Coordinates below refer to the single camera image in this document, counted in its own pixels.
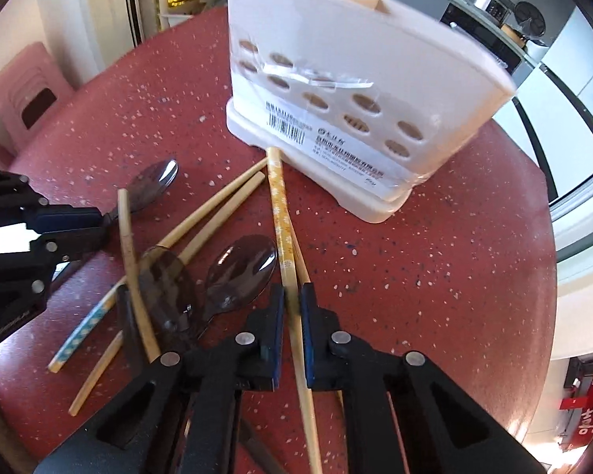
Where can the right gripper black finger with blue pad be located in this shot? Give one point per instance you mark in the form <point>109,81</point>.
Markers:
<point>403,413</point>
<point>183,414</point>

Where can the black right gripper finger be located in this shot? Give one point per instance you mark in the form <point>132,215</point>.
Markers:
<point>69,245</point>

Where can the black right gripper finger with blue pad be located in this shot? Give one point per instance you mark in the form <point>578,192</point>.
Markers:
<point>60,218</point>

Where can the yellow patterned chopstick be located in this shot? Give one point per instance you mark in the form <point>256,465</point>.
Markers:
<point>289,278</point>

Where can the blue patterned chopstick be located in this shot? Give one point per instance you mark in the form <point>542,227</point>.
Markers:
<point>83,329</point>

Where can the plain bamboo chopstick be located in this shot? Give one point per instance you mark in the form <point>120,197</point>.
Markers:
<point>131,267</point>
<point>188,253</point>
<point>214,204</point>
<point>300,265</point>

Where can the pink plastic stool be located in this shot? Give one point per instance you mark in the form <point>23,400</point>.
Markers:
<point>32,90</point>

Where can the white plastic utensil holder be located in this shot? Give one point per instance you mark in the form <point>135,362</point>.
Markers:
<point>368,98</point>

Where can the black built-in oven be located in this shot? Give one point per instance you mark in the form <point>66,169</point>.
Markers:
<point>509,57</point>

